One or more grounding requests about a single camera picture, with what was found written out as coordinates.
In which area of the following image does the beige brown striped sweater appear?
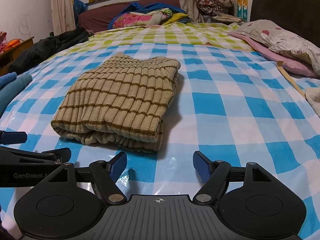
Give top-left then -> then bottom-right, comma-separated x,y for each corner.
51,53 -> 180,153

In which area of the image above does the teal knitted garment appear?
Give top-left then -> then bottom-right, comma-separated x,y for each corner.
1,74 -> 33,116

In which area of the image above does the blue knitted garment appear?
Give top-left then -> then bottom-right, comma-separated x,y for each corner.
0,72 -> 17,89

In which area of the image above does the blue green checkered bedsheet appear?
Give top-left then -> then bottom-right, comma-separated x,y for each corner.
1,24 -> 319,239

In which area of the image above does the wooden desk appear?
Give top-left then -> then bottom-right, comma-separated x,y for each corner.
0,37 -> 34,76

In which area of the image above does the black jacket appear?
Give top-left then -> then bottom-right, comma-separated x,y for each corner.
8,28 -> 93,75

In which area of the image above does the orange item on desk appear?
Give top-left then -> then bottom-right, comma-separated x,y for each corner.
0,38 -> 23,53

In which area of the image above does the white fluffy towel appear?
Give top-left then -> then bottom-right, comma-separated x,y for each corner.
305,87 -> 320,117

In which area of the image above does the bamboo mat edge strip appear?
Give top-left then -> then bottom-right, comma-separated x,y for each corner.
277,61 -> 306,99

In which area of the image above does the pink pillow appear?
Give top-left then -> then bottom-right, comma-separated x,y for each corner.
228,32 -> 319,79

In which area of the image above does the maroon sofa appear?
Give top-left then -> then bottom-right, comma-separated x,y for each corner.
78,0 -> 180,33

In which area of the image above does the blue bag by curtain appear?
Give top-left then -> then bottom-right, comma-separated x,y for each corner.
73,0 -> 88,27

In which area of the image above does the floral grey pillow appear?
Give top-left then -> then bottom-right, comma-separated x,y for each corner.
229,20 -> 319,75

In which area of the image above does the cluttered nightstand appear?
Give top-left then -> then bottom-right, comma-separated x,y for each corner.
203,14 -> 246,25

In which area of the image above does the left beige curtain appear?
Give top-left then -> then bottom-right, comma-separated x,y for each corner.
50,0 -> 76,35

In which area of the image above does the colourful pink blue blanket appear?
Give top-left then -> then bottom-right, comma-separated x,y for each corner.
108,2 -> 191,30

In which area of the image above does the dark wooden headboard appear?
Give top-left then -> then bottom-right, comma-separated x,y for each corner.
250,0 -> 320,47

